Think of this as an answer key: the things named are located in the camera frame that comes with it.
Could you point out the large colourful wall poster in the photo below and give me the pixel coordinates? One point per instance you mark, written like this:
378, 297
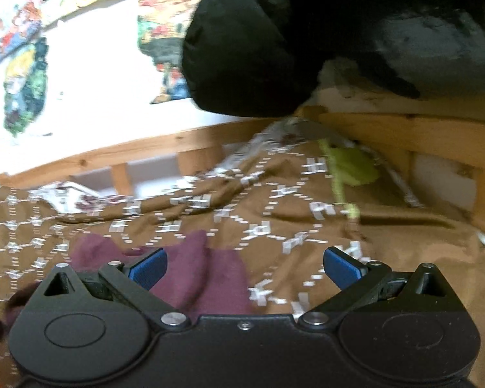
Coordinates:
165, 48

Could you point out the grey fuzzy cloth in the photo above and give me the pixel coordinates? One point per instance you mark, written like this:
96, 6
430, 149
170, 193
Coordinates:
436, 48

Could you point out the wooden bed frame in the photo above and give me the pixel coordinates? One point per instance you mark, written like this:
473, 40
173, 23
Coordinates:
388, 137

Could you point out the green cloth item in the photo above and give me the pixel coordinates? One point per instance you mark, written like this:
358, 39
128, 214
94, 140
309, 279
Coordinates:
355, 165

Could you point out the maroon long-sleeved shirt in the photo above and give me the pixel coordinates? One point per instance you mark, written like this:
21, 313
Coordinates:
218, 275

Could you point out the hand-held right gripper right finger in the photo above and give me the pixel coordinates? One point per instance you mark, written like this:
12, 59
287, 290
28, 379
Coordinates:
342, 266

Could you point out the black puffy jacket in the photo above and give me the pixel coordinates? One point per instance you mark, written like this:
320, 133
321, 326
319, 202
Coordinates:
258, 40

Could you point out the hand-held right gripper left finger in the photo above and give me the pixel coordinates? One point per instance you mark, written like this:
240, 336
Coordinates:
147, 267

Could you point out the red and blue wall poster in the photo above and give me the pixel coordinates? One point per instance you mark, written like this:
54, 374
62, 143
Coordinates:
18, 32

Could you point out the brown patterned blanket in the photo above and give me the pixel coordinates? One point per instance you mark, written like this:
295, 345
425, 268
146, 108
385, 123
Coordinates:
266, 210

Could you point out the cartoon figure wall poster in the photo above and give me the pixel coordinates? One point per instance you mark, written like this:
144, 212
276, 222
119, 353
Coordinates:
26, 89

